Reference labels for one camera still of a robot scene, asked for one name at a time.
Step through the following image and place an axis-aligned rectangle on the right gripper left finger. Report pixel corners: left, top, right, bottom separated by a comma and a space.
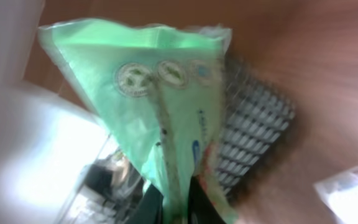
126, 185, 163, 224

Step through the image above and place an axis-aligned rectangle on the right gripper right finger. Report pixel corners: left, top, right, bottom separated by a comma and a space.
188, 177, 226, 224

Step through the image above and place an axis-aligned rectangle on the teal tissue packet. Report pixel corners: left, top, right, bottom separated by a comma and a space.
38, 18, 237, 223

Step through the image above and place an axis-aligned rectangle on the white blue carton box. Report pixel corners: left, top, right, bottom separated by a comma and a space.
313, 166, 358, 224

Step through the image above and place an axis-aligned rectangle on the grey plastic mesh basket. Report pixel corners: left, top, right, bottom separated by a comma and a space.
216, 58, 296, 201

